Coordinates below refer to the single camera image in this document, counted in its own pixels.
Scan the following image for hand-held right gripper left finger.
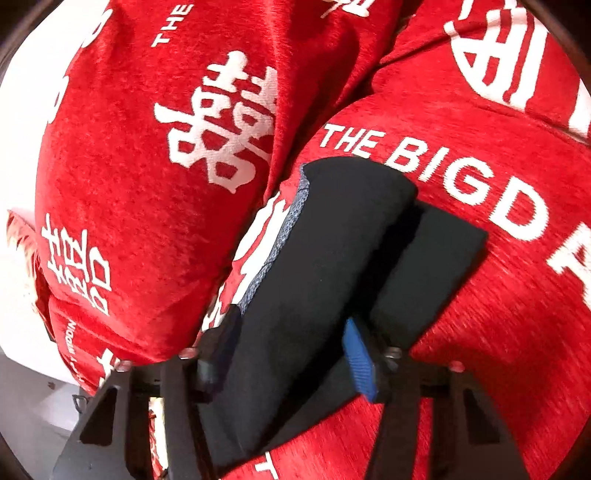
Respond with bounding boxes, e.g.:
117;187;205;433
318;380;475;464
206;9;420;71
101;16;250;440
51;307;243;480

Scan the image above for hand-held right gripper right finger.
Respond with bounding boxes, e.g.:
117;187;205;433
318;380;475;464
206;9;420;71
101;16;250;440
344;316;529;480

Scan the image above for black pants with grey waistband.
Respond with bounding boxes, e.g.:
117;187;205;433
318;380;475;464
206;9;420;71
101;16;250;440
198;157;490;476

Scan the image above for red printed blanket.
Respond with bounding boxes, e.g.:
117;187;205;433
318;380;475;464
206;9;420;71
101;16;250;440
7;0;591;480

